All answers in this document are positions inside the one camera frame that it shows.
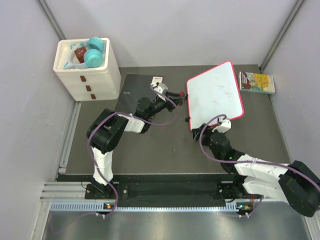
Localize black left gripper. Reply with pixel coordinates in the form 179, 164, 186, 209
146, 91, 184, 119

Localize pink framed whiteboard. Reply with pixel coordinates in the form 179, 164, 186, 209
186, 61, 245, 130

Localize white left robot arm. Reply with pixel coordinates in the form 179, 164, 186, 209
86, 91, 188, 199

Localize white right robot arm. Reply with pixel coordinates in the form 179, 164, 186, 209
191, 124, 320, 218

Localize black notebook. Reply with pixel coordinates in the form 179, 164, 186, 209
114, 73, 163, 114

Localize yellow green book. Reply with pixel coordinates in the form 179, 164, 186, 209
238, 71, 275, 95

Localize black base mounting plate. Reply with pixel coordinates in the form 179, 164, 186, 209
84, 174, 265, 207

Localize teal cat ear headphones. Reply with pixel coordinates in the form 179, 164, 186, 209
63, 36, 105, 70

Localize white drawer unit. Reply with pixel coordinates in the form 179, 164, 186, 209
53, 37, 121, 102

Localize brown cube toy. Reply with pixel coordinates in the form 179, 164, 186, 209
74, 46, 87, 64

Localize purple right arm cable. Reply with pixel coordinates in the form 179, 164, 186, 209
198, 114, 320, 217

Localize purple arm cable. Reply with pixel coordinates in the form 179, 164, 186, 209
86, 84, 180, 217
198, 114, 320, 217

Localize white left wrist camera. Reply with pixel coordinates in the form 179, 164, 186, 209
150, 82, 168, 95

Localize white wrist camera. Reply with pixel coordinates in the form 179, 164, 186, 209
212, 118, 232, 134
150, 82, 168, 95

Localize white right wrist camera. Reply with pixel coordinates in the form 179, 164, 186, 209
212, 118, 232, 134

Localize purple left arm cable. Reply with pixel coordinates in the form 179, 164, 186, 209
86, 84, 180, 217

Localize grey slotted cable duct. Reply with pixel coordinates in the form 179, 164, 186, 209
50, 201, 253, 213

